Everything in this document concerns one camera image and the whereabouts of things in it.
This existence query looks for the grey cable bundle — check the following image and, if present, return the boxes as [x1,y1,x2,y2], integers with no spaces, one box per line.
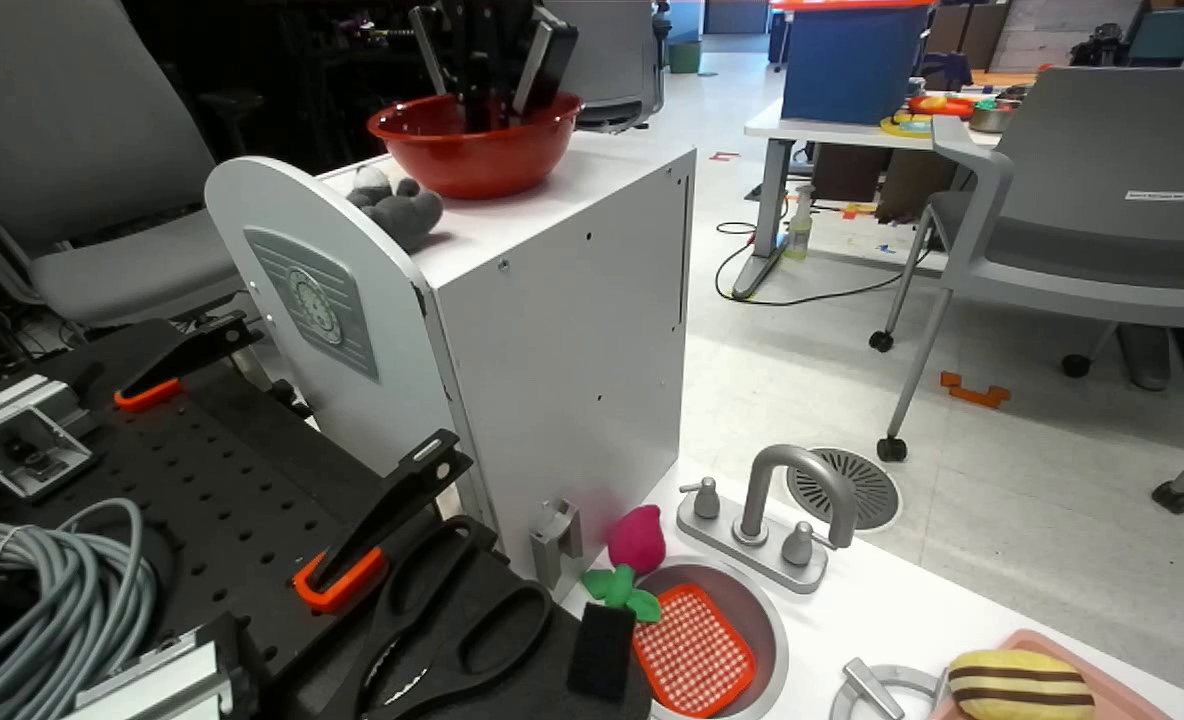
[0,495,162,720]

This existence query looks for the white desk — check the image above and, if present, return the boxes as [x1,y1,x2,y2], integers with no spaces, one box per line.
[727,86,1023,302]

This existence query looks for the striped toy bread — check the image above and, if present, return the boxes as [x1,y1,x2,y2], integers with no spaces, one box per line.
[947,649,1098,720]

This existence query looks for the grey office chair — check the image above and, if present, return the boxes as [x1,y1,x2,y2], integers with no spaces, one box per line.
[867,63,1184,461]

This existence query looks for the red plastic bowl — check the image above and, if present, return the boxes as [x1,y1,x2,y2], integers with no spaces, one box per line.
[370,93,579,201]

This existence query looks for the blue storage bin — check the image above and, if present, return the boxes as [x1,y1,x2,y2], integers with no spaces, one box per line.
[779,0,930,122]

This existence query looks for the black floor cable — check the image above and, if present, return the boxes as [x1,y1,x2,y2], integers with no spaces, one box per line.
[711,210,917,313]

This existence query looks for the grey toy stove burner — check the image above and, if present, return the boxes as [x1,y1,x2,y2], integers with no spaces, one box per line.
[830,654,941,720]

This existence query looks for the grey toy faucet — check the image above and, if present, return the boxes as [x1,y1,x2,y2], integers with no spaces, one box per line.
[677,443,858,597]

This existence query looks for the pink plush flower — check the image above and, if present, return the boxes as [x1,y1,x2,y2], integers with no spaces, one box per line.
[579,504,670,625]

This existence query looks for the orange mesh strainer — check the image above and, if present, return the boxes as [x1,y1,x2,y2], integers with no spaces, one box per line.
[634,583,757,716]

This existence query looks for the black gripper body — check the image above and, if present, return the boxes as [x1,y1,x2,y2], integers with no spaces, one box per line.
[407,0,537,99]

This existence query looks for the grey chair left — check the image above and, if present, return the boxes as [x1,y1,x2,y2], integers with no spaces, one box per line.
[0,0,240,326]

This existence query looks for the white toy cabinet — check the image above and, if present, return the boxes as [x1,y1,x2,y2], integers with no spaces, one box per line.
[203,130,697,583]

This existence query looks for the grey plush toy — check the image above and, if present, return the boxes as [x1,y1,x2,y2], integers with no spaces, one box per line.
[349,169,443,251]

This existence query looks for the black orange clamp rear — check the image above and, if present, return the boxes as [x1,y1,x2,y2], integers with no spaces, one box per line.
[114,315,259,413]

